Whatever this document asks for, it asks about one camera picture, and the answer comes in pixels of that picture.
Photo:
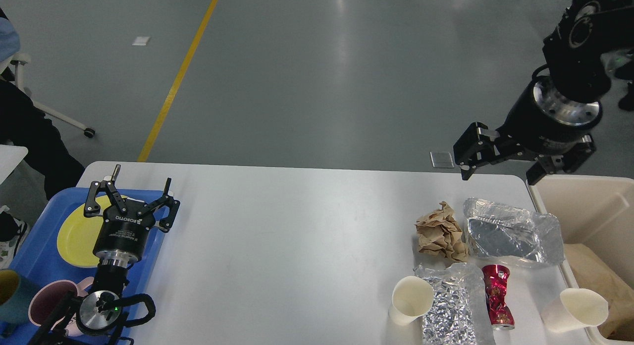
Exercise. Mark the foil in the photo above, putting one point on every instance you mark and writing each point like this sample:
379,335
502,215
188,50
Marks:
511,235
458,315

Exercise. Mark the crushed red can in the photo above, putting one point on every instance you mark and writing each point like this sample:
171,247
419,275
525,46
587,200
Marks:
496,279

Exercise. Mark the yellow plastic plate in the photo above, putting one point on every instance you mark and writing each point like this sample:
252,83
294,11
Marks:
78,234

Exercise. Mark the teal cup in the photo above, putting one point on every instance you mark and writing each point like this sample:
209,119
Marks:
16,294

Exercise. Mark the left floor plate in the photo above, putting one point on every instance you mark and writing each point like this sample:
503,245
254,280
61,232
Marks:
442,160

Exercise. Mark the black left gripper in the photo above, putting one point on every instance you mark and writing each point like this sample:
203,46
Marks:
121,233

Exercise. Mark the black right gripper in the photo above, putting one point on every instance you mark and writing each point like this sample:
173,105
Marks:
543,121

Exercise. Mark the foil front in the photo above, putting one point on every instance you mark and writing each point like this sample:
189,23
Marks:
458,315

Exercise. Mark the white paper cup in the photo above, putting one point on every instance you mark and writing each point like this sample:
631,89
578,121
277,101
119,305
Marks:
412,298
573,309

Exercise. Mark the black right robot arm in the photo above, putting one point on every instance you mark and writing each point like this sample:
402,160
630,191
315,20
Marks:
592,43

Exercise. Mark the pink HOME mug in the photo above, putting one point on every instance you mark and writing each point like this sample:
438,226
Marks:
46,300

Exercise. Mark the person in black trousers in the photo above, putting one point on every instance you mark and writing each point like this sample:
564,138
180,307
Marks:
26,126

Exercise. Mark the white side table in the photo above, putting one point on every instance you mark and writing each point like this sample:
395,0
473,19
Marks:
10,157

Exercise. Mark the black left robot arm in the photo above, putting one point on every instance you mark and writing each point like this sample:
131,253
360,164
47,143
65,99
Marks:
104,311

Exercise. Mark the brown paper in bin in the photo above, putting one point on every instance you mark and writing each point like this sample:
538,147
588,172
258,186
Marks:
592,273

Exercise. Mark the crumpled brown paper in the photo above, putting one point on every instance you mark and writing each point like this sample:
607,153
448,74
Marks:
439,234

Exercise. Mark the blue plastic tray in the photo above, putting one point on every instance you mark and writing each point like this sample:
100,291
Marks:
39,261

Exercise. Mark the beige plastic bin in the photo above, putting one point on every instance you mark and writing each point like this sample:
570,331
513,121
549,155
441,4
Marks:
595,211

